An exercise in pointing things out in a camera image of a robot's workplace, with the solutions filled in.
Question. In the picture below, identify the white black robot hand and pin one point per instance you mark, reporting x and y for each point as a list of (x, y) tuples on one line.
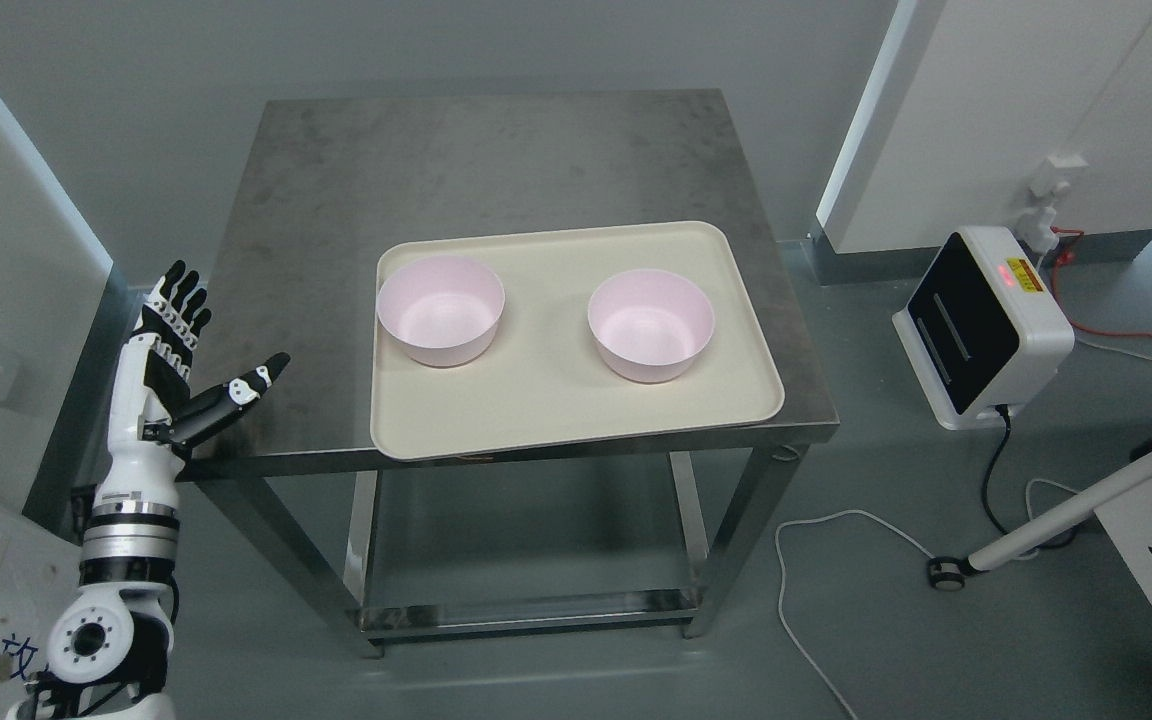
[(155, 422)]

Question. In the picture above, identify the pink bowl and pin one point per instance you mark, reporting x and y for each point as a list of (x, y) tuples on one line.
[(442, 311), (650, 325)]

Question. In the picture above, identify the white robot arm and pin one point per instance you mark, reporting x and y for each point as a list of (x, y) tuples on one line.
[(108, 653)]

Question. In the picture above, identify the stainless steel table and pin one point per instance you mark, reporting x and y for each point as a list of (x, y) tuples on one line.
[(331, 184)]

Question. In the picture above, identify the cream plastic tray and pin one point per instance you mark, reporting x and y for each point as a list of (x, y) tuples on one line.
[(542, 382)]

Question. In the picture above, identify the white stand leg with caster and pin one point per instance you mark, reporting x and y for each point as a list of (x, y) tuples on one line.
[(946, 573)]

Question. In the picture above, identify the white black box device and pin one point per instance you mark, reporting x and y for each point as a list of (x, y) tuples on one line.
[(983, 333)]

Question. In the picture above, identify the white wall socket plug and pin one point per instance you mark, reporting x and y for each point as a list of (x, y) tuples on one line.
[(1052, 182)]

